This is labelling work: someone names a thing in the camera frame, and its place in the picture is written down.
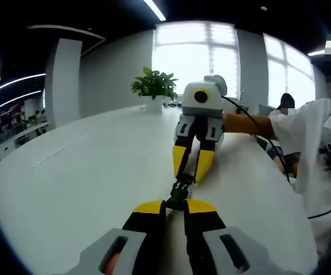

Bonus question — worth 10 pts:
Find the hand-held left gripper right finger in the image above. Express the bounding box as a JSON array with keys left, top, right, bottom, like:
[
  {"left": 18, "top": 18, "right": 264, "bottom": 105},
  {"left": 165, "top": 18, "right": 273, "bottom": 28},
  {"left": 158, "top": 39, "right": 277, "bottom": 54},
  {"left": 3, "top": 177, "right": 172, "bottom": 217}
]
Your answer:
[{"left": 184, "top": 199, "right": 281, "bottom": 275}]

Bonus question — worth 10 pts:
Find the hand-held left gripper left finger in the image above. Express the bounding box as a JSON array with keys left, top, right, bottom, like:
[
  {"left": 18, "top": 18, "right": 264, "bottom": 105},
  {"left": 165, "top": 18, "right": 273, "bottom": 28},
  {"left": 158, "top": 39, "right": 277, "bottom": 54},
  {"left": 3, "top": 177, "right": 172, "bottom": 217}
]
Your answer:
[{"left": 64, "top": 199, "right": 167, "bottom": 275}]

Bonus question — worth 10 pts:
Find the black plastic buckle part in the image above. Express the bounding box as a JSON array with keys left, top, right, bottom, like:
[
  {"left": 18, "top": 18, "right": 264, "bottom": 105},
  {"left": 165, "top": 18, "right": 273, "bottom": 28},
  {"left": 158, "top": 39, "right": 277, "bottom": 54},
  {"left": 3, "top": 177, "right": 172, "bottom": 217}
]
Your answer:
[
  {"left": 173, "top": 172, "right": 196, "bottom": 190},
  {"left": 165, "top": 187, "right": 194, "bottom": 213}
]

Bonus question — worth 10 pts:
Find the large bright window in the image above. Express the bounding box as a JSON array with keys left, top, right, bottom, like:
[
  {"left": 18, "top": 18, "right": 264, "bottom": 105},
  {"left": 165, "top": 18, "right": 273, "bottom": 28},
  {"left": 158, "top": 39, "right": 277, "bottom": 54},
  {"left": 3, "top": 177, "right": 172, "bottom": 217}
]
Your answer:
[
  {"left": 153, "top": 21, "right": 242, "bottom": 100},
  {"left": 263, "top": 32, "right": 317, "bottom": 110}
]

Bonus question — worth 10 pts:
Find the green potted plant white pot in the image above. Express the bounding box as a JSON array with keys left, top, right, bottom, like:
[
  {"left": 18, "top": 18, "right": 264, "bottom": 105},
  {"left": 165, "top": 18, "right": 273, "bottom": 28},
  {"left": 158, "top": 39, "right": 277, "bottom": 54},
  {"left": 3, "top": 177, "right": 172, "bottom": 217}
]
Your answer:
[{"left": 130, "top": 66, "right": 180, "bottom": 113}]

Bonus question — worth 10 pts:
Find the person in white shirt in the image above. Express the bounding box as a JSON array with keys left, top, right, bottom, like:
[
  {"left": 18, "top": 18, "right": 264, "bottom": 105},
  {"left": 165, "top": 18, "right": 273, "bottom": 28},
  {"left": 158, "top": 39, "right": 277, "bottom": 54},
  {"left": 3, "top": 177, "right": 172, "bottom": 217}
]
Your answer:
[{"left": 269, "top": 97, "right": 331, "bottom": 260}]

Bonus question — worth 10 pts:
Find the long ceiling light strip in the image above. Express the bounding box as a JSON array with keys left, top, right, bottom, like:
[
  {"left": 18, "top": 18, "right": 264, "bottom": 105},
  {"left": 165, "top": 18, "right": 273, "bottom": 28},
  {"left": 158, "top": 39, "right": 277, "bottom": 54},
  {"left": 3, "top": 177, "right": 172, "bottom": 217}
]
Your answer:
[{"left": 143, "top": 0, "right": 168, "bottom": 22}]

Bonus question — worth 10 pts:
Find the row of white office desks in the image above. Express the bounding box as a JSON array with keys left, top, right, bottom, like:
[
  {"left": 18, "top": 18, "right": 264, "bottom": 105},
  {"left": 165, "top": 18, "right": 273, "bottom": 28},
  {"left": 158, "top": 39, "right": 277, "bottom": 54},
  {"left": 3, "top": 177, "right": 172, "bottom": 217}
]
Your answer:
[{"left": 0, "top": 120, "right": 50, "bottom": 163}]

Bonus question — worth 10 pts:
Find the thin ceiling light strip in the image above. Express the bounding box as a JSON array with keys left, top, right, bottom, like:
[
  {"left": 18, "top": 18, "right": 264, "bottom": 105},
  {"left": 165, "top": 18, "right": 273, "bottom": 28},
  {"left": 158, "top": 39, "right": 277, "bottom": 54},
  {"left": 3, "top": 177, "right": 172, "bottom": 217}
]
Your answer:
[
  {"left": 0, "top": 73, "right": 47, "bottom": 96},
  {"left": 0, "top": 90, "right": 43, "bottom": 119}
]

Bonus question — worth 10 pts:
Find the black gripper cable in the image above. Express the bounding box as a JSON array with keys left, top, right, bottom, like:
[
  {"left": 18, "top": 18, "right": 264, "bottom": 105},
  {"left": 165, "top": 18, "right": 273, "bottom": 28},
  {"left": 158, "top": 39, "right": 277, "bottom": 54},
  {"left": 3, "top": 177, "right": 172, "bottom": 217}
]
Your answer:
[{"left": 221, "top": 95, "right": 294, "bottom": 184}]

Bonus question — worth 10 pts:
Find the black device cable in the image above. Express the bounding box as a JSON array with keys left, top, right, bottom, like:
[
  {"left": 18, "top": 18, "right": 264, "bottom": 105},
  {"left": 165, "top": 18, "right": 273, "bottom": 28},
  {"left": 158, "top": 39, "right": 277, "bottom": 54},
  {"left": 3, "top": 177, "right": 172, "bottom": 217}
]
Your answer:
[{"left": 307, "top": 188, "right": 331, "bottom": 221}]

